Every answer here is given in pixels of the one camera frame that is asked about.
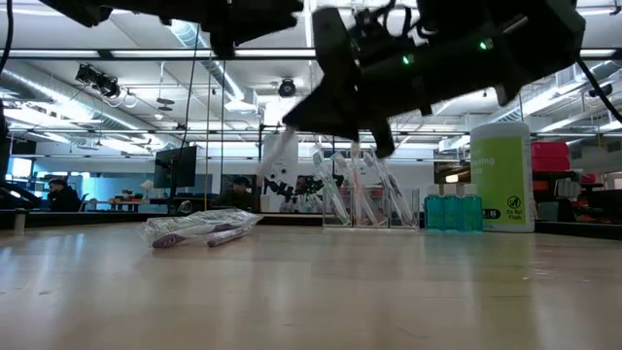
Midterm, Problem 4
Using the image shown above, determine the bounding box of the teal mouthwash bottle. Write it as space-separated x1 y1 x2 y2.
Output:
423 183 445 233
461 183 484 233
442 183 464 233

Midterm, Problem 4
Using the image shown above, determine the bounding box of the black monitor on stand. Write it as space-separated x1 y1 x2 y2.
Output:
153 144 198 215

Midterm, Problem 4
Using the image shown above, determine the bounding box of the dark wall screen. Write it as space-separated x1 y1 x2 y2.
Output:
433 160 471 185

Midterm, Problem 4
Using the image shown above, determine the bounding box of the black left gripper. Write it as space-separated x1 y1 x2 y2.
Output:
38 0 305 60

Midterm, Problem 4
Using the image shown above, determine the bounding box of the black overhead light bar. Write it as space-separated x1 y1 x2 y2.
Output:
0 48 622 61

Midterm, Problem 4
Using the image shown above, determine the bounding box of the black table edge rail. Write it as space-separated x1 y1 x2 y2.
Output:
0 209 622 240

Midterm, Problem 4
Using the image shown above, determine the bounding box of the hanging black cable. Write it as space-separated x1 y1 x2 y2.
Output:
177 23 201 161

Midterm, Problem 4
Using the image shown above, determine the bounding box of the black ceiling-mounted camera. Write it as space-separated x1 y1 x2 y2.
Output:
75 62 122 98

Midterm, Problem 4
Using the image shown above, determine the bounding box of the red storage bin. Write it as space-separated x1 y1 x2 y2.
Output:
530 141 570 172

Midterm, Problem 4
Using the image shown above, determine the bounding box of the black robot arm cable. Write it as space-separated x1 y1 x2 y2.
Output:
575 56 622 123

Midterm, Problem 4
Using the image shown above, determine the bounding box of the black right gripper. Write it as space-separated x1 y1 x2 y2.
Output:
282 0 433 159

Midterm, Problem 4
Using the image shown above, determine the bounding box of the white green wipes canister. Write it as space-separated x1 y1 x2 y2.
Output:
469 121 536 233

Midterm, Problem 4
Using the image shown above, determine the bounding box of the silver ventilation duct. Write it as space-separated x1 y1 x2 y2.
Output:
169 18 247 101

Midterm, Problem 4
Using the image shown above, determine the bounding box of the person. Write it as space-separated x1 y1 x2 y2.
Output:
281 175 317 214
216 175 259 211
47 178 83 213

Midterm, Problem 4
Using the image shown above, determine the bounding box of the clear acrylic organizer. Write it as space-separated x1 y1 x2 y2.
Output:
322 187 420 229

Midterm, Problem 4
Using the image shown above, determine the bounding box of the white toothbrush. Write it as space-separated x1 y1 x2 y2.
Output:
257 125 296 189

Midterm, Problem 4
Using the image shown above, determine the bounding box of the white pillar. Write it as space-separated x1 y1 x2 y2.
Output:
261 133 300 213

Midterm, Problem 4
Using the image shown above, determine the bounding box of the wooden background desk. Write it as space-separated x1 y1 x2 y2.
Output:
91 194 147 213

